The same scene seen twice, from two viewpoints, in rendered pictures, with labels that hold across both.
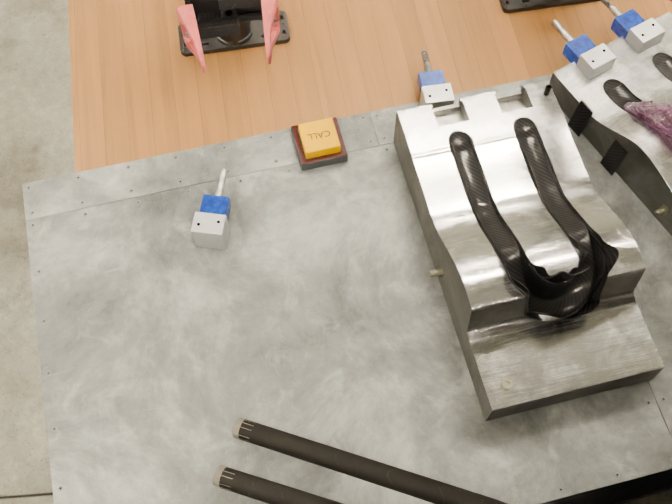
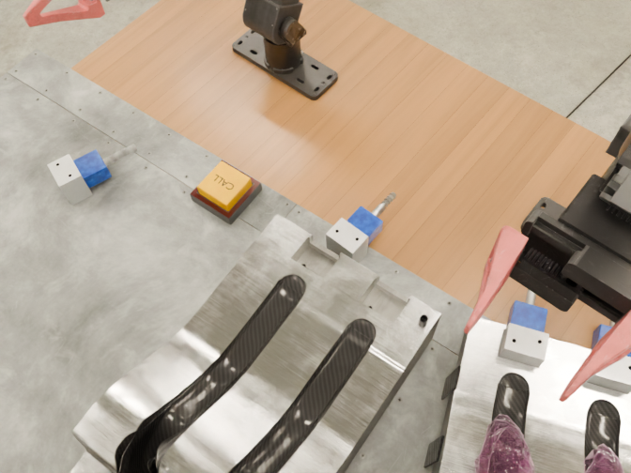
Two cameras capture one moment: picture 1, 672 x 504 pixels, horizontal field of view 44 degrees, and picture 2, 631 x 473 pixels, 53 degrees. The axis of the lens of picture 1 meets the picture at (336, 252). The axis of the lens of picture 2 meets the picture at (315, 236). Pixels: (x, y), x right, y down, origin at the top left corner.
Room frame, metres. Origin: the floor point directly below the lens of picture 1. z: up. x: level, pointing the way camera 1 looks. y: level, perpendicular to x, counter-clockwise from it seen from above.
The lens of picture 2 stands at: (0.56, -0.50, 1.64)
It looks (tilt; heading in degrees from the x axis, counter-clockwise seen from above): 61 degrees down; 53
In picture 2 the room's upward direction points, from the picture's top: 4 degrees counter-clockwise
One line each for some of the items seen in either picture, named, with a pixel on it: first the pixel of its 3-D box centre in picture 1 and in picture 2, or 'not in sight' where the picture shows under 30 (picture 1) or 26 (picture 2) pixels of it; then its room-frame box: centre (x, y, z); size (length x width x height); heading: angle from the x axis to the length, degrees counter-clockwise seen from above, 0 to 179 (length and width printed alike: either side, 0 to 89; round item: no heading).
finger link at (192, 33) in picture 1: (211, 37); not in sight; (0.68, 0.15, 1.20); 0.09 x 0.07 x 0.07; 10
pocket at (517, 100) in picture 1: (510, 105); (384, 303); (0.82, -0.29, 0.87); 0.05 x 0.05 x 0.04; 14
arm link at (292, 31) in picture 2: not in sight; (277, 22); (1.02, 0.18, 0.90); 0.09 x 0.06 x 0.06; 100
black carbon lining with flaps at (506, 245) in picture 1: (531, 208); (249, 405); (0.60, -0.29, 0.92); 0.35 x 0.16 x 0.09; 14
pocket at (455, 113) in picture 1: (448, 118); (317, 261); (0.79, -0.18, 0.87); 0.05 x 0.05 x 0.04; 14
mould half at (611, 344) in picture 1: (521, 233); (239, 421); (0.58, -0.28, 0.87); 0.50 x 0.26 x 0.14; 14
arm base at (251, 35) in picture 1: (231, 20); (282, 47); (1.03, 0.19, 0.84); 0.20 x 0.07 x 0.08; 100
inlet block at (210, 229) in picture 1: (216, 204); (98, 165); (0.65, 0.19, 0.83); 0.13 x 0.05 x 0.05; 173
